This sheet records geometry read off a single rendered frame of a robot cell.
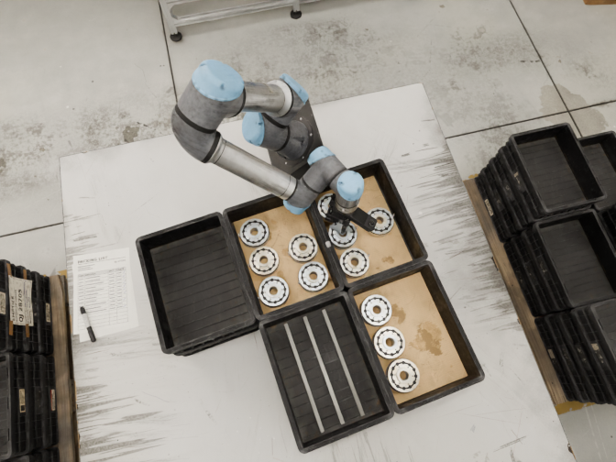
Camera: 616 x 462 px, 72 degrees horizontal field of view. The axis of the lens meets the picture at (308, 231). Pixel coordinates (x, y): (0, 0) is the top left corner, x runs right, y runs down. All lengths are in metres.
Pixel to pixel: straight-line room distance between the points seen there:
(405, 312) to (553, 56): 2.40
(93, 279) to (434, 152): 1.45
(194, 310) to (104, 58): 2.17
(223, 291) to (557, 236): 1.59
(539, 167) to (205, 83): 1.68
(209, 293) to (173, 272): 0.15
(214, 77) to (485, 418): 1.38
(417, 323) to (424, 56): 2.07
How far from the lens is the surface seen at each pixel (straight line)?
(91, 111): 3.07
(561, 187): 2.31
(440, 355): 1.51
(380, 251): 1.53
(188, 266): 1.54
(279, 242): 1.51
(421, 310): 1.51
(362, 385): 1.46
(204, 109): 1.09
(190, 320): 1.50
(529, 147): 2.34
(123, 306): 1.72
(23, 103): 3.31
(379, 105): 1.96
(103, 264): 1.79
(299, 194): 1.27
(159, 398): 1.65
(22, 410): 2.19
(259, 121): 1.47
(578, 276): 2.32
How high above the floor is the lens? 2.27
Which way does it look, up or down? 71 degrees down
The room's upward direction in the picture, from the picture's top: 2 degrees clockwise
